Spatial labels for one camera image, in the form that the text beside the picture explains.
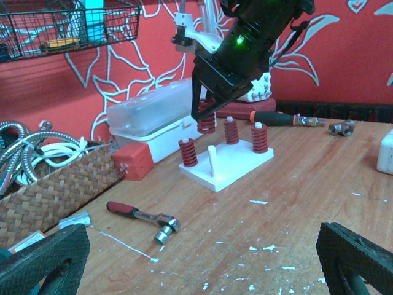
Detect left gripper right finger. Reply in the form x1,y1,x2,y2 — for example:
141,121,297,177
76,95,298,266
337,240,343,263
316,222,392,294

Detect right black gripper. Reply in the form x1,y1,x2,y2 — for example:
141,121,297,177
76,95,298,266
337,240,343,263
191,55,253,120

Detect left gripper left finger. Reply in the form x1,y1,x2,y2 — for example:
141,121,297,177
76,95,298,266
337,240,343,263
1,224,90,294

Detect orange black screwdriver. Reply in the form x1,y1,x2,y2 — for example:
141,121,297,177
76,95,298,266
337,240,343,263
249,111,327,127

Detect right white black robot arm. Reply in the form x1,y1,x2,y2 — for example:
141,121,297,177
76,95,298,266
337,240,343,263
191,1,315,121

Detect white lidded toolbox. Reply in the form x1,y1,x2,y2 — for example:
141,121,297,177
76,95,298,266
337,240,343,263
106,79,202,163

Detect white bench power supply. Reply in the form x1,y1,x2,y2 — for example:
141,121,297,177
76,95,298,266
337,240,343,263
237,72,272,103

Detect teal plastic tray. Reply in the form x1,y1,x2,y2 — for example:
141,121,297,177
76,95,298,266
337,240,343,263
0,248,13,264

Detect woven brown basket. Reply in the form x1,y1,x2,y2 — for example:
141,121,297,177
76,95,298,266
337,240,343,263
1,142,121,248

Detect white peg fixture board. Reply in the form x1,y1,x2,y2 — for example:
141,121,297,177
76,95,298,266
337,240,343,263
179,139,274,192

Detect small red box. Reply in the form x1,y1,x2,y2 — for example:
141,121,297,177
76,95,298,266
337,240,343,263
111,143,154,181

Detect small metal clamp part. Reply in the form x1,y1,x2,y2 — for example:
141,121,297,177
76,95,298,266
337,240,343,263
328,120,355,136

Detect blue white book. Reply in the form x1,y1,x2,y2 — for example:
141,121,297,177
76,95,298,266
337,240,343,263
82,0,104,44

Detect small metal bracket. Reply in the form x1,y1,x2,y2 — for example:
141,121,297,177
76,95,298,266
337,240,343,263
58,211,91,229

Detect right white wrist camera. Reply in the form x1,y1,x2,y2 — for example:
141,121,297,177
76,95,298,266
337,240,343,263
171,1,222,54

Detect white coiled cables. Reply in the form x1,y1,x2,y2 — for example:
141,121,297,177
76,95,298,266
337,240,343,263
18,136,90,179

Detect white wall plug adapter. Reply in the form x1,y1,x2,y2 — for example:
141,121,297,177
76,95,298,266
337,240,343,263
376,130,393,175

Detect flexible metal hose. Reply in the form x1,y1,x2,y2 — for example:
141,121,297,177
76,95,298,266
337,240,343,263
0,120,87,197

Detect black wire shelf basket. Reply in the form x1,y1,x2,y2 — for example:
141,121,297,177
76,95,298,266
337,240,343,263
1,1,141,63

